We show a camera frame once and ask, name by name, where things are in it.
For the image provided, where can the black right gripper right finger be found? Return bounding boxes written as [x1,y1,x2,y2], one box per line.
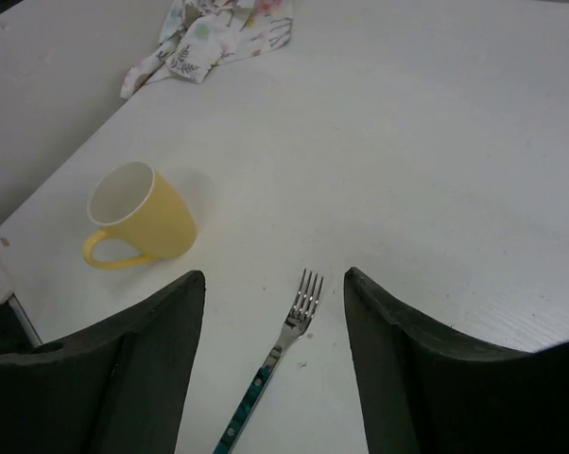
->
[344,268,569,453]

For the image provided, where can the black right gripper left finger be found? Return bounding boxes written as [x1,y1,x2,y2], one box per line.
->
[0,271,205,453]

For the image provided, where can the green-handled steel fork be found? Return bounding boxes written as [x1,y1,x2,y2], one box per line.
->
[214,269,324,454]

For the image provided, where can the yellow ceramic mug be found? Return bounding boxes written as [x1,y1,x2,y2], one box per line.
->
[82,162,197,270]

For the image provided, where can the floral animal print napkin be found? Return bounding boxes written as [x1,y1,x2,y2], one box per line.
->
[120,0,293,99]

